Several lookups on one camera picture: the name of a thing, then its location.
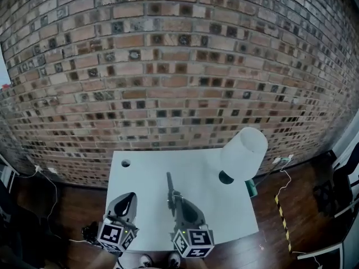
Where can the person's left forearm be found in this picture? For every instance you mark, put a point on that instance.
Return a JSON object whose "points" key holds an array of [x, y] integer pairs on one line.
{"points": [[109, 262]]}

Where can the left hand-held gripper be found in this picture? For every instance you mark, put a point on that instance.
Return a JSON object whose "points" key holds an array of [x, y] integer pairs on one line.
{"points": [[110, 232]]}

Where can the person's right forearm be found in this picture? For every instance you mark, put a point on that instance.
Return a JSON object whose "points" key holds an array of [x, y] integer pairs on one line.
{"points": [[196, 263]]}

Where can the white wall power adaptor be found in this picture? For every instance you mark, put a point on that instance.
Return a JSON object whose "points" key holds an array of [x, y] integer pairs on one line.
{"points": [[283, 159]]}

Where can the black office chair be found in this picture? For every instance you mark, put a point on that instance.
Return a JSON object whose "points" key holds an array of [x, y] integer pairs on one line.
{"points": [[25, 234], [339, 195]]}

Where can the white framed dark table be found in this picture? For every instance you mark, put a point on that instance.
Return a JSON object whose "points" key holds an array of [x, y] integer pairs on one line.
{"points": [[319, 255]]}

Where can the white cabinet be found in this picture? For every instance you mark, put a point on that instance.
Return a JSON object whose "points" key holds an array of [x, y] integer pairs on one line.
{"points": [[349, 147]]}

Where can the window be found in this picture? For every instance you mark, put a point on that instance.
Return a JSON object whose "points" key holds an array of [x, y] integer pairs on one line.
{"points": [[4, 71]]}

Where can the white metal shelf frame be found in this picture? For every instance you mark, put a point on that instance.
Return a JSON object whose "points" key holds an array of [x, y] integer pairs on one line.
{"points": [[8, 175]]}

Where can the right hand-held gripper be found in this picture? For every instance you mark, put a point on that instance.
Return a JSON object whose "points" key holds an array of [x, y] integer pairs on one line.
{"points": [[197, 238]]}

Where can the white wall plug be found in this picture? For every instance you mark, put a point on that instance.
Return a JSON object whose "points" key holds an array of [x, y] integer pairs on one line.
{"points": [[36, 167], [52, 169]]}

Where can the yellow black hazard tape strip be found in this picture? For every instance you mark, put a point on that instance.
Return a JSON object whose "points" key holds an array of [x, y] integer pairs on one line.
{"points": [[283, 223]]}

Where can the white shade table lamp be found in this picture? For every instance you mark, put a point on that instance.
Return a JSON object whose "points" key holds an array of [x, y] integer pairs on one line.
{"points": [[244, 153]]}

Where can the person's left shoe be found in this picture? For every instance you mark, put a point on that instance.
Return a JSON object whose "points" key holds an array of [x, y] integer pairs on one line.
{"points": [[146, 260]]}

